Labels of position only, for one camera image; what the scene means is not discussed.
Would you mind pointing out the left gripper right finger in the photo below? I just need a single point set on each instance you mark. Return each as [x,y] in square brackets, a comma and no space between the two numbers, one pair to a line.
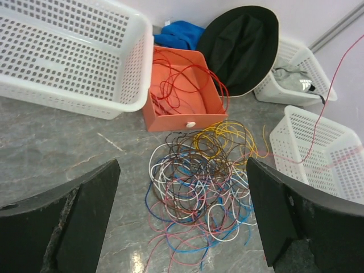
[303,229]

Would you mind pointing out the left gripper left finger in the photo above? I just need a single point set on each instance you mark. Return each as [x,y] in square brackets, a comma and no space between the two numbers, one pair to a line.
[62,229]

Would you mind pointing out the near right white basket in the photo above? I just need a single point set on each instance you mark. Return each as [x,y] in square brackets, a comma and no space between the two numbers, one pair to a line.
[319,152]

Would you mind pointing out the far right white basket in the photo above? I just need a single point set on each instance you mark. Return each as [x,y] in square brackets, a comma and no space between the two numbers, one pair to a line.
[301,56]

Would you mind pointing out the grey adidas garment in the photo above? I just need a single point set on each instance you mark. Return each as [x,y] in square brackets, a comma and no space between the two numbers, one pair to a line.
[293,78]

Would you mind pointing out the left white plastic basket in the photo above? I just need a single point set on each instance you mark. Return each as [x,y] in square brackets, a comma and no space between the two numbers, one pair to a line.
[87,57]

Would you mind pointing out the orange square box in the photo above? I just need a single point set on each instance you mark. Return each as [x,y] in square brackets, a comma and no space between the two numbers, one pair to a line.
[184,94]

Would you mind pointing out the black bucket hat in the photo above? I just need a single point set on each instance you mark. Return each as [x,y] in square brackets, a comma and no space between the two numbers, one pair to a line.
[240,47]

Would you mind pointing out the bright blue cloth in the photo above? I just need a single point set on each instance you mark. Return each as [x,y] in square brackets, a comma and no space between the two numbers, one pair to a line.
[180,35]

